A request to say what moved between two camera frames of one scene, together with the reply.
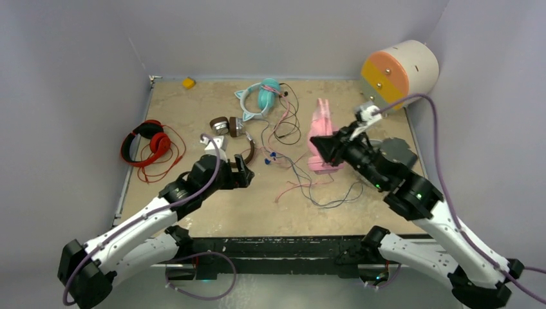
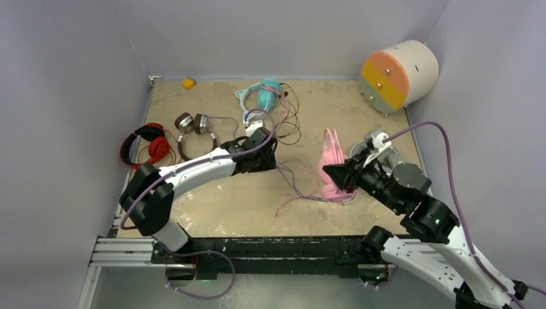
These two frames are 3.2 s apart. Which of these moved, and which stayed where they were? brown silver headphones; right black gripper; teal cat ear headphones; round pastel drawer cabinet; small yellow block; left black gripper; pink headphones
Moved: left black gripper; right black gripper; brown silver headphones; pink headphones
Stayed: teal cat ear headphones; small yellow block; round pastel drawer cabinet
